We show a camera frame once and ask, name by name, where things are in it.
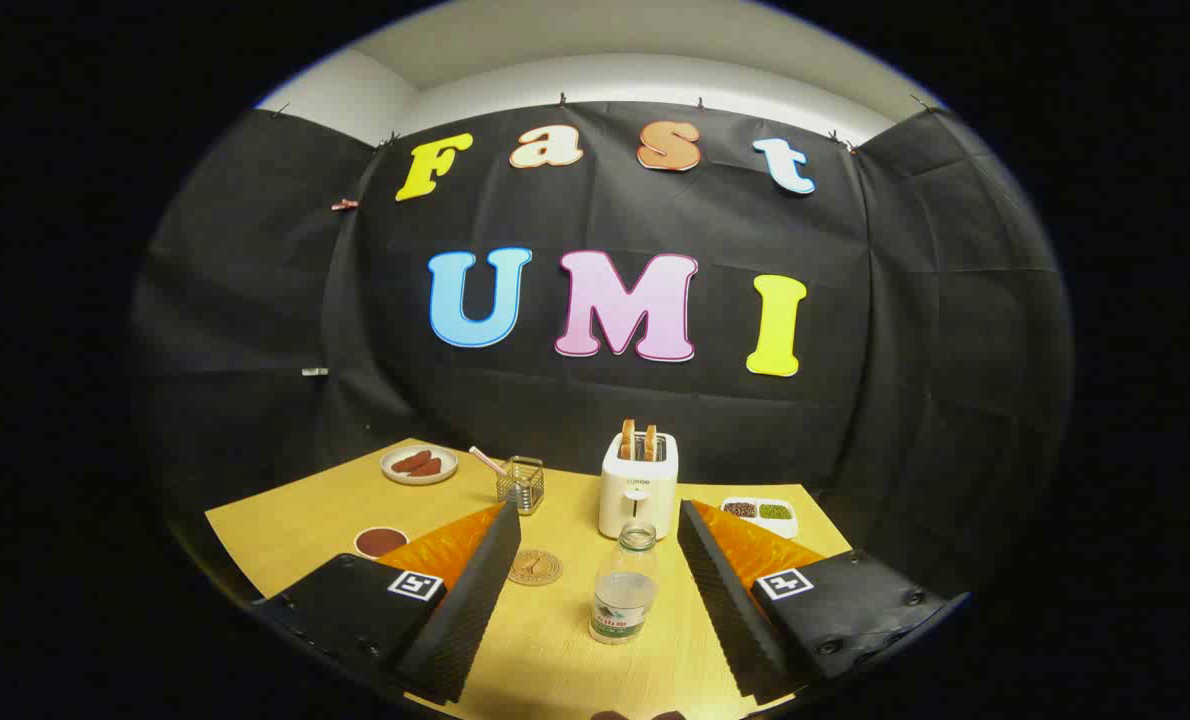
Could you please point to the white toaster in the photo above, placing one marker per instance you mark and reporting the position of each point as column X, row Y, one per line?
column 635, row 495

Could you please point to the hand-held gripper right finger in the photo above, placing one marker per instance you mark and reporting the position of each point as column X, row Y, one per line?
column 730, row 610

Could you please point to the round cork coaster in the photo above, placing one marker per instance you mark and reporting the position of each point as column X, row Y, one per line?
column 535, row 567

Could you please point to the brown sausage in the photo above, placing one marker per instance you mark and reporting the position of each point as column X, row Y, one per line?
column 412, row 461
column 426, row 467

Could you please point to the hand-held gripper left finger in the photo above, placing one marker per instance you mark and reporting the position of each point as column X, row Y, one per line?
column 470, row 610

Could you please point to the toast slice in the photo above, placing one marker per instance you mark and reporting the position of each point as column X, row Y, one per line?
column 628, row 438
column 649, row 442

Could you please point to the round white plate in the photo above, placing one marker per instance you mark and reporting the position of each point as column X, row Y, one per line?
column 425, row 449

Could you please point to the striped paper straw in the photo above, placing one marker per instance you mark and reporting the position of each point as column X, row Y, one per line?
column 485, row 460

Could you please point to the white divided bean dish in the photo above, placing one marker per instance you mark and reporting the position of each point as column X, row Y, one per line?
column 758, row 510

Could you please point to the black backdrop cloth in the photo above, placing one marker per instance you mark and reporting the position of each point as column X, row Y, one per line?
column 605, row 210

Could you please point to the clear plastic bottle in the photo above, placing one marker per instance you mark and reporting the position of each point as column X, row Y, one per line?
column 623, row 600

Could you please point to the wooden table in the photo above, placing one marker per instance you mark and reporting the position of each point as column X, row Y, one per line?
column 555, row 660

